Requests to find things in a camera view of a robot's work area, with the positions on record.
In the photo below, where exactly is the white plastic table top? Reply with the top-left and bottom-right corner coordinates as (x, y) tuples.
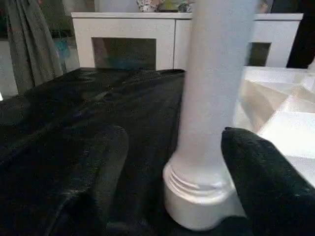
(162, 65), (315, 232)

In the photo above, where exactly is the gold framed dark plaque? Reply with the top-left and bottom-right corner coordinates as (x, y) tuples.
(162, 0), (180, 12)

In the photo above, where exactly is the white cabinet with glass doors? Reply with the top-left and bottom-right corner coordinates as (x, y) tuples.
(70, 11), (304, 71)

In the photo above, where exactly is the pink soft toy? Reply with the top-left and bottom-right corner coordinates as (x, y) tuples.
(257, 0), (270, 13)

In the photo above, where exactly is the white spotted ornament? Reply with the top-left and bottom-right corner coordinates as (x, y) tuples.
(136, 0), (163, 12)

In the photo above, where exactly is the grey curtain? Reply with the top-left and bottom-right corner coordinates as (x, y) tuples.
(4, 0), (63, 87)

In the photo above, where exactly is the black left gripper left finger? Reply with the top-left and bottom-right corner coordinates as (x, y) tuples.
(49, 124), (130, 236)

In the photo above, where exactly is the white plastic table leg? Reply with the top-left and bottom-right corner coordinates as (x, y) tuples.
(169, 0), (256, 195)

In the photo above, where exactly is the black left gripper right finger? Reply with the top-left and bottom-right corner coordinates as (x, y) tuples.
(220, 126), (315, 236)

